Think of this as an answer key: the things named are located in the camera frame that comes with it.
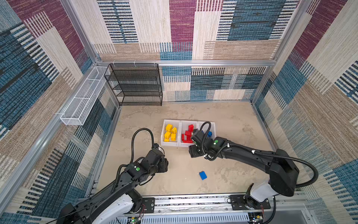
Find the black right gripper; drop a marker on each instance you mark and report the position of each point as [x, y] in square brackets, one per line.
[193, 150]

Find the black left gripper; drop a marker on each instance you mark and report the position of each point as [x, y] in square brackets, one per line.
[164, 164]

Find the long red lego brick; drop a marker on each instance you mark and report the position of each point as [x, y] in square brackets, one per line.
[190, 128]
[187, 141]

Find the blue lego brick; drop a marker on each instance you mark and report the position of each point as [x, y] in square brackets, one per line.
[209, 133]
[203, 175]

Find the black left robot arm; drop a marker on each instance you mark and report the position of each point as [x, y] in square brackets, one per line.
[112, 190]

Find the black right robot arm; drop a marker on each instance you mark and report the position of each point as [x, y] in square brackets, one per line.
[282, 172]

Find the white middle plastic bin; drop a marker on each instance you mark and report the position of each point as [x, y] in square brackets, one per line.
[184, 127]

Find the white plastic bin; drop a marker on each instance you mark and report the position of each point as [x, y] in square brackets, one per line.
[205, 128]
[175, 123]
[184, 127]

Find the white right plastic bin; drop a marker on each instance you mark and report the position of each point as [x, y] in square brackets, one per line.
[205, 128]

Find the white left plastic bin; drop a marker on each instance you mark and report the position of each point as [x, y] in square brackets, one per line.
[175, 123]

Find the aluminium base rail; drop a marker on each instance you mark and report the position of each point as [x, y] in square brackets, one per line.
[193, 209]

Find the black wire shelf rack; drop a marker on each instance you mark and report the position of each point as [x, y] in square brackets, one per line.
[135, 84]

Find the white wire mesh basket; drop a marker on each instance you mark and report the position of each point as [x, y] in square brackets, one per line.
[80, 106]

